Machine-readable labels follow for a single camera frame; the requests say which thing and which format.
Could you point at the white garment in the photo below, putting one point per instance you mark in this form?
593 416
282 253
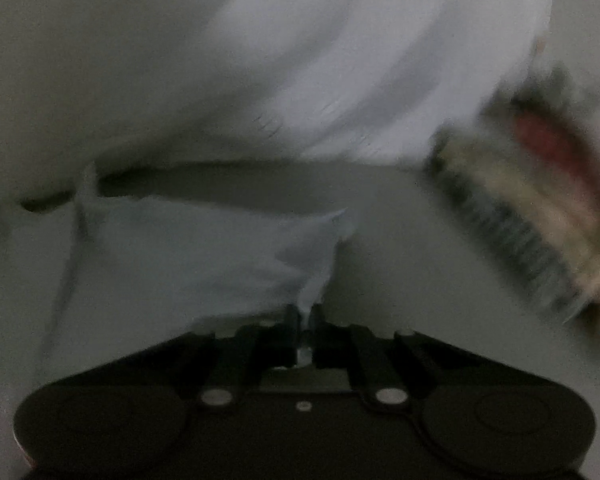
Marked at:
380 60

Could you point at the patterned printed cloth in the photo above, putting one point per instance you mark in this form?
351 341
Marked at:
530 200

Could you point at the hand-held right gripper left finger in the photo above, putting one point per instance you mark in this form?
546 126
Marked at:
291 327

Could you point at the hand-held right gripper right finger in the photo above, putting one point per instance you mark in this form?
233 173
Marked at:
319 327

